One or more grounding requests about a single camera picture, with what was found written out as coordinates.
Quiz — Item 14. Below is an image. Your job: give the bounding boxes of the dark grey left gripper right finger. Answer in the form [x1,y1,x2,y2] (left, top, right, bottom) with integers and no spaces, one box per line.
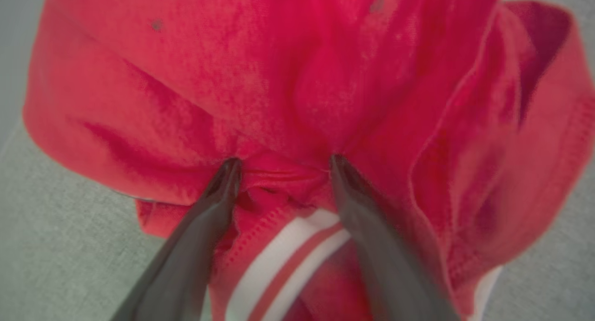
[330,155,461,321]

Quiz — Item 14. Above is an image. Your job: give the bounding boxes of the red basketball jersey shirt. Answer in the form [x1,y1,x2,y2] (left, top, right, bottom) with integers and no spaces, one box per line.
[22,0,595,321]

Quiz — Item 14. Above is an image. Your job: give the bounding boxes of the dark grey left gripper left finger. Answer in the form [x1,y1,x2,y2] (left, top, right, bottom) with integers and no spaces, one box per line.
[111,158,243,321]

